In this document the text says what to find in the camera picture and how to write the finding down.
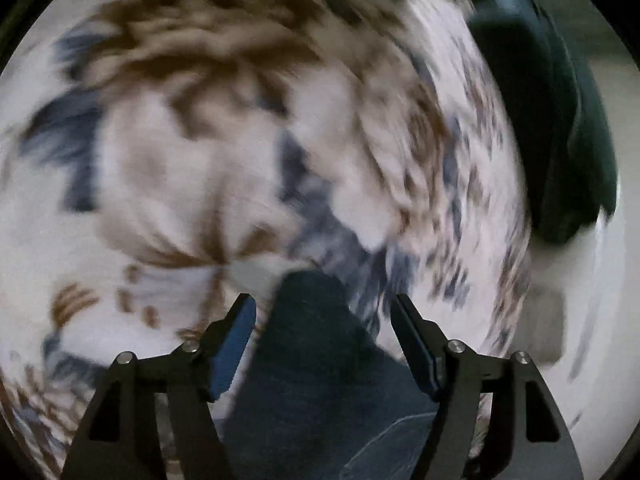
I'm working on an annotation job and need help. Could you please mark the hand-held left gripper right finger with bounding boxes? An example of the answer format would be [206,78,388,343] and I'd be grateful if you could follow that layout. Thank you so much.
[390,293,586,480]

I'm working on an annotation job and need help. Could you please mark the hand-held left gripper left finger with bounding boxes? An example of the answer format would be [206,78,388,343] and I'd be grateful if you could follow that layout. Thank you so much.
[60,292,258,480]

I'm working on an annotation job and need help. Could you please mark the dark blue jeans pants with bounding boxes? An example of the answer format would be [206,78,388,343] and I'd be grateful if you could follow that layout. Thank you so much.
[220,270,442,480]

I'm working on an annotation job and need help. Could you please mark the white headboard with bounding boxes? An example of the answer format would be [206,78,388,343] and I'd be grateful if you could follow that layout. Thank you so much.
[560,25,637,466]

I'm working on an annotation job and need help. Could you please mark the floral bed cover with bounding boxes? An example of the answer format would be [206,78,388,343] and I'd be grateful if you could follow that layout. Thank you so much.
[0,0,601,480]

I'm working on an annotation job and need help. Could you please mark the dark green blanket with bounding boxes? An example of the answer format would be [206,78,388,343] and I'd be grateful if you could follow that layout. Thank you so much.
[467,0,619,246]

